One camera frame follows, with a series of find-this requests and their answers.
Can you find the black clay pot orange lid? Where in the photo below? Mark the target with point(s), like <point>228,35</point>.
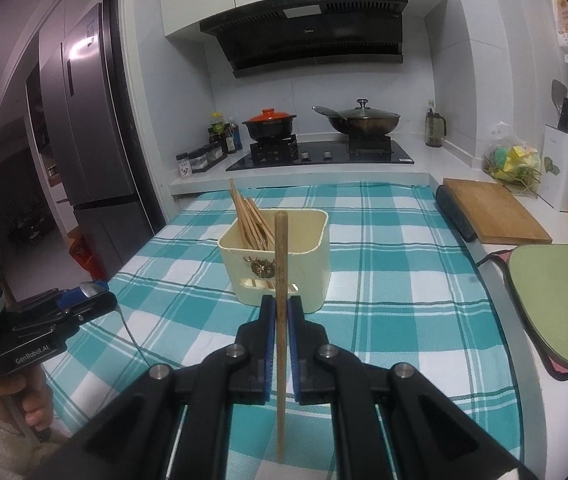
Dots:
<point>269,127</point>

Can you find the black range hood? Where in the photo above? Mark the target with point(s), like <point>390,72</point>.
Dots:
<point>314,35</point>

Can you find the white knife block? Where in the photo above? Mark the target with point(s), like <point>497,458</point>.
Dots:
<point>564,175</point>

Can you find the wooden cutting board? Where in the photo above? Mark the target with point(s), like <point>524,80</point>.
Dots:
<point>494,210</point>

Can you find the clear plastic bag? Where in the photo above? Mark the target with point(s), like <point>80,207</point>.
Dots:
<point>501,135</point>

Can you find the white spice jar black lid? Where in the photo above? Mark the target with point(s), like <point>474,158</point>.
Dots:
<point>184,166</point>

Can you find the cream plastic chopstick holder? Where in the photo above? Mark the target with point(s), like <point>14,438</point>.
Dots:
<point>304,260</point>

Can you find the yellow cap oil bottle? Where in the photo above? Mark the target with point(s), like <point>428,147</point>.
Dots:
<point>217,122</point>

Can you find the green scrubber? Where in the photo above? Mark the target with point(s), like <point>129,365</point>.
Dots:
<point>501,157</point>

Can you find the dark sauce bottle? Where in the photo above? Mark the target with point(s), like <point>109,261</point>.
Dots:
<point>214,145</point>
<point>236,132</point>
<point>230,142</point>

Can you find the wooden chopstick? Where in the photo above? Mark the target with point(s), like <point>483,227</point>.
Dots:
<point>281,260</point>

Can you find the grey spatula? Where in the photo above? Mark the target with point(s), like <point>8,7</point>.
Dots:
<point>558,92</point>

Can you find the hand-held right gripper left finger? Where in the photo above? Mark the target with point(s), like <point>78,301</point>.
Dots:
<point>270,340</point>

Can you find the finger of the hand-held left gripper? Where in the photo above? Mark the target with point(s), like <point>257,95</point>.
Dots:
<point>91,310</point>
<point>66,297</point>

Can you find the glass wok lid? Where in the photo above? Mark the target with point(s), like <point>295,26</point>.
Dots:
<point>364,112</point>

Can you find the teal checked cloth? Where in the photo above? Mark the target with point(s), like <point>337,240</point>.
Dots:
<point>389,285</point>

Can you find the person's left hand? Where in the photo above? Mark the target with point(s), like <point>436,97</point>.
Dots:
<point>31,405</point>

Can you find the grey refrigerator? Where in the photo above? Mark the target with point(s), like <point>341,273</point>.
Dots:
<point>93,135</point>

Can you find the bundle of wooden chopsticks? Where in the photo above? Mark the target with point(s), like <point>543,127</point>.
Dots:
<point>251,220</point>

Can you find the green padded mat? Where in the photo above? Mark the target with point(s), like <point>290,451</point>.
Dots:
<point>559,300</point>

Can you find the dark wok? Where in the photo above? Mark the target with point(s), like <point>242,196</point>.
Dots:
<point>364,127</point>

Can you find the black glass gas stove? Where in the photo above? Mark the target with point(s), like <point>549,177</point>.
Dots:
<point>399,157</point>

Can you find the yellow sponge cloth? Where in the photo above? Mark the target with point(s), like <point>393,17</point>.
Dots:
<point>521,160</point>

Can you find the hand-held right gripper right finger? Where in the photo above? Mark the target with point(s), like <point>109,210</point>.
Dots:
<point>293,340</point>

